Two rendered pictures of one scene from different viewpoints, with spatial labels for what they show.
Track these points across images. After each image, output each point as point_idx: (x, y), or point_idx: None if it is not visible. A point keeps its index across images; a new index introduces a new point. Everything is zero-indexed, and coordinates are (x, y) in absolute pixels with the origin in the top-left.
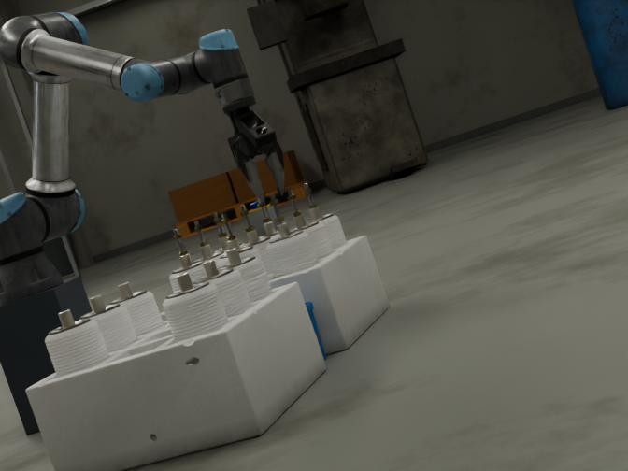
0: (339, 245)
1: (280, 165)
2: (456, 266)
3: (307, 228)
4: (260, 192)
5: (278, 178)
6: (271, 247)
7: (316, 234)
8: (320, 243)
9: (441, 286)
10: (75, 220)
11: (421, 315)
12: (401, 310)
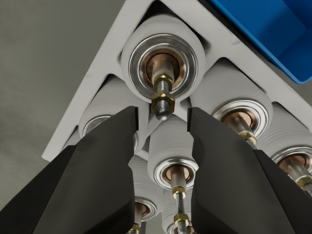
0: (76, 135)
1: (74, 155)
2: (9, 166)
3: (107, 112)
4: (205, 112)
5: (122, 123)
6: (203, 49)
7: (100, 102)
8: (104, 95)
9: (27, 114)
10: None
11: (62, 9)
12: (71, 77)
